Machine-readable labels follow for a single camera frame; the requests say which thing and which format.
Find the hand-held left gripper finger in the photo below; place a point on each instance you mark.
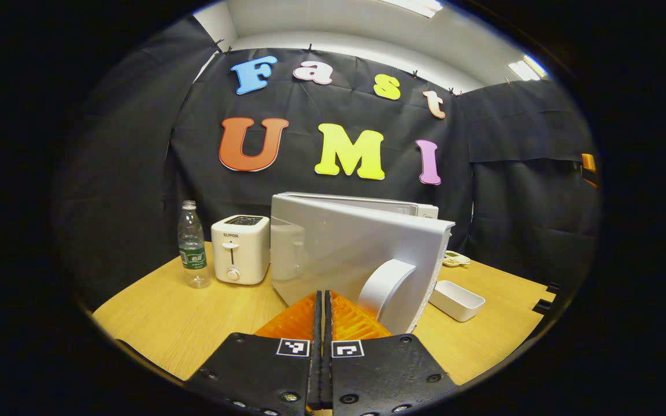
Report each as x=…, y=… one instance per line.
x=328, y=323
x=317, y=323

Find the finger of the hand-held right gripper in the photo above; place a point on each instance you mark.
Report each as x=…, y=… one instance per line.
x=588, y=163

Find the white microwave oven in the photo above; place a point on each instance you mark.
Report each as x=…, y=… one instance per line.
x=333, y=248

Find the black backdrop cloth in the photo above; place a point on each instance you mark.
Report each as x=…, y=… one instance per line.
x=512, y=219

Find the white toaster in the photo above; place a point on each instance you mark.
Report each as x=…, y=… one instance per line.
x=240, y=254

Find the small ceiling light panel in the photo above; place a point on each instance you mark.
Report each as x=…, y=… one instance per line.
x=526, y=69

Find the white rectangular tray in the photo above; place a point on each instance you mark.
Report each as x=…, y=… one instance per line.
x=457, y=301

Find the clear plastic water bottle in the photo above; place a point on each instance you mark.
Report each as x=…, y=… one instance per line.
x=193, y=254

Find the white compartment snack plate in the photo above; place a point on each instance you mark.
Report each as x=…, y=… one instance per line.
x=456, y=260

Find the large ceiling light panel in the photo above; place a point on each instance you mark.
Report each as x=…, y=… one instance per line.
x=420, y=7

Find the black table edge bracket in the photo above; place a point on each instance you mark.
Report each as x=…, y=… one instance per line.
x=540, y=307

